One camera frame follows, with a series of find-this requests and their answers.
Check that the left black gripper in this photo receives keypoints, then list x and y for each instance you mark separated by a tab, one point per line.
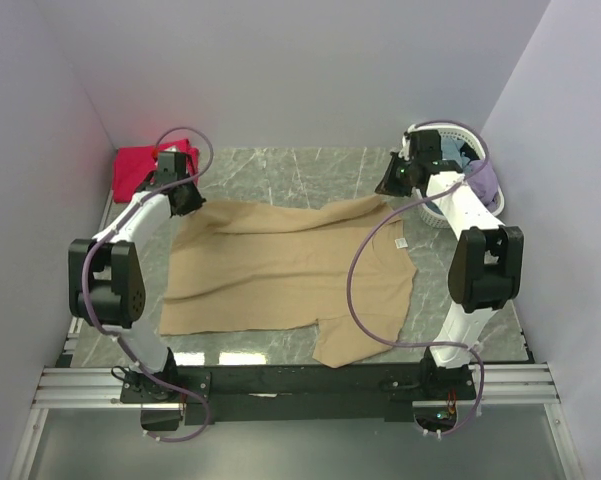
195	202

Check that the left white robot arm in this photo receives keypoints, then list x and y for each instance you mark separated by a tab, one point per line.
106	286

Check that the purple t-shirt in basket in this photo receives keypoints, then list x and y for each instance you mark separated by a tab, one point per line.
484	183

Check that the beige t-shirt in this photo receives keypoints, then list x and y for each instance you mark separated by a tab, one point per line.
239	266

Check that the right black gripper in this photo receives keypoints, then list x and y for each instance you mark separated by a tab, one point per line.
388	186

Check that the blue t-shirt in basket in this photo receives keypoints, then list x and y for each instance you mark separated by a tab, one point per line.
459	151

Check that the white laundry basket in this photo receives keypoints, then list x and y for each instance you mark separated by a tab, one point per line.
447	128

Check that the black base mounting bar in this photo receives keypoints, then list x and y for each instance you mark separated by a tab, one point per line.
386	391

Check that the folded red t-shirt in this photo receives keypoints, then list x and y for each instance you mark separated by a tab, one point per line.
132	165

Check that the aluminium frame rail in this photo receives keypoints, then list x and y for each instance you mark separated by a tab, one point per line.
514	429

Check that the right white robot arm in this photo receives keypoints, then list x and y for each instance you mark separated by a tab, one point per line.
436	165

